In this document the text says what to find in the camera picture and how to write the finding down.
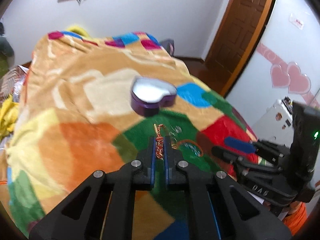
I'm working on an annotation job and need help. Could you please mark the grey bag by bed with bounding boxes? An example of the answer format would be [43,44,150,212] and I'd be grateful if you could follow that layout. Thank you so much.
[160,38,175,56]

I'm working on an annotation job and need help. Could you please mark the purple heart-shaped tin box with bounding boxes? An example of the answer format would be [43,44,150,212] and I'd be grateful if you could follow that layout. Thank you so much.
[130,76,177,117]

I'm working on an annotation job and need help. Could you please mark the silver chain jewelry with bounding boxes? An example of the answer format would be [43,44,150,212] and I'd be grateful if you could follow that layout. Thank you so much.
[169,126,182,137]

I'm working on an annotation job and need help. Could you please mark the white wardrobe door pink hearts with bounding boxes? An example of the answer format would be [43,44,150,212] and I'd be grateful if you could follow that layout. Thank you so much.
[226,0,319,125]

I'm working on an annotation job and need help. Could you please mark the orange sleeve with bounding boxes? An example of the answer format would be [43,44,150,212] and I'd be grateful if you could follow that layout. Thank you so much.
[282,202,307,235]

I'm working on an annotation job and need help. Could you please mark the red cord bracelet on blanket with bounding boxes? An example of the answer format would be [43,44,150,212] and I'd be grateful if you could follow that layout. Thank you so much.
[175,139,203,157]

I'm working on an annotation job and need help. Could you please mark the striped cloth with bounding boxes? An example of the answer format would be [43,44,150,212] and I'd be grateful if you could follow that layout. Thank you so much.
[0,65,29,104]

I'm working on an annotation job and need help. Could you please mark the brown wooden door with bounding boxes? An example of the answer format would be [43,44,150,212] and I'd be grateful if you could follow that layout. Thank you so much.
[205,0,272,96]

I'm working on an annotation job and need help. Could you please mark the colourful patchwork fleece blanket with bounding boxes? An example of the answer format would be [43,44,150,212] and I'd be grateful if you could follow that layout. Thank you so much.
[5,31,255,236]

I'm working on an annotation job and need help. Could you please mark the yellow cloth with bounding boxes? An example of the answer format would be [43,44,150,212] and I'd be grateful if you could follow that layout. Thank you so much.
[0,95,19,140]

